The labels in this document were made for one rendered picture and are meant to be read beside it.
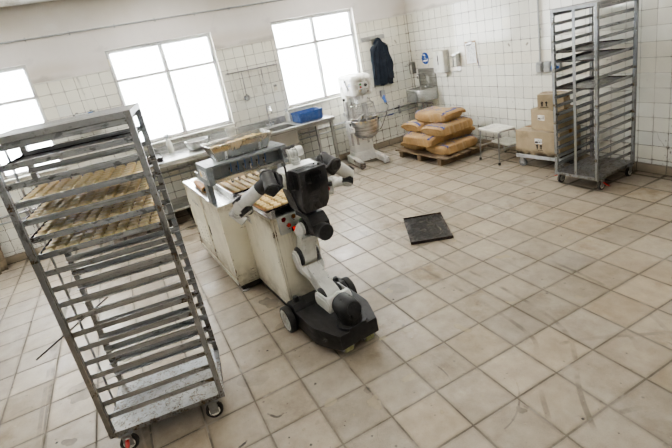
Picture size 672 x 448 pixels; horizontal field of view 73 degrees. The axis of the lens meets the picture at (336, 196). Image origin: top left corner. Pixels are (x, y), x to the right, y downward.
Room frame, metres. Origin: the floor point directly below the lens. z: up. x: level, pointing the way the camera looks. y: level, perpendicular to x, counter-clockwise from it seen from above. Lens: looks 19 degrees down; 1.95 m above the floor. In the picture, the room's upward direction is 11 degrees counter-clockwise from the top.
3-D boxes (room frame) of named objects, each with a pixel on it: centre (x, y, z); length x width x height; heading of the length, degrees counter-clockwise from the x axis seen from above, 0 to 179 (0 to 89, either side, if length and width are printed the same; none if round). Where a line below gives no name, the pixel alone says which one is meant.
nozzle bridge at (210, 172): (3.90, 0.74, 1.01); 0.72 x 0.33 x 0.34; 117
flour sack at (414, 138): (6.68, -1.49, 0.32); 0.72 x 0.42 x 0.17; 27
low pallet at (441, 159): (6.76, -1.69, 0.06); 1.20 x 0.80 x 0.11; 25
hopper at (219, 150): (3.90, 0.74, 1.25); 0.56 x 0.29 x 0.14; 117
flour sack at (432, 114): (6.72, -1.73, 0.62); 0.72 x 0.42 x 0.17; 29
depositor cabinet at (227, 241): (4.32, 0.95, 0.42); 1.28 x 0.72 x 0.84; 27
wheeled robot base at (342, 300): (2.83, 0.17, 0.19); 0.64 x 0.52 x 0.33; 28
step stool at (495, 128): (5.94, -2.33, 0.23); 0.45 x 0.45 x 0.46; 15
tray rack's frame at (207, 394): (2.36, 1.24, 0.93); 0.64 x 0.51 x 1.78; 105
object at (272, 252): (3.45, 0.50, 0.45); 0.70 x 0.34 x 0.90; 27
